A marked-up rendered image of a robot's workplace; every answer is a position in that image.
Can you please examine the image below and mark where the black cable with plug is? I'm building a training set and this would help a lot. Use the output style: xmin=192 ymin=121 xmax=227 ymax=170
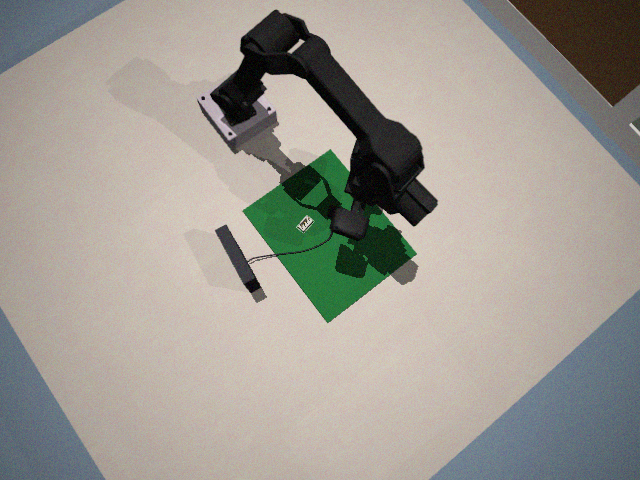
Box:
xmin=248 ymin=205 xmax=340 ymax=262

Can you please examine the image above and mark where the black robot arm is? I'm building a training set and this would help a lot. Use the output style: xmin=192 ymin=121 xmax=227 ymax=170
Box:
xmin=210 ymin=10 xmax=438 ymax=227

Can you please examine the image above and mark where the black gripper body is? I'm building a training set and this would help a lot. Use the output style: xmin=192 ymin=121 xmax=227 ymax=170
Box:
xmin=329 ymin=139 xmax=385 ymax=241

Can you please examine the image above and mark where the green circuit board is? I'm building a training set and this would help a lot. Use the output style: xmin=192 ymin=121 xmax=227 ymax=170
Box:
xmin=242 ymin=149 xmax=417 ymax=323

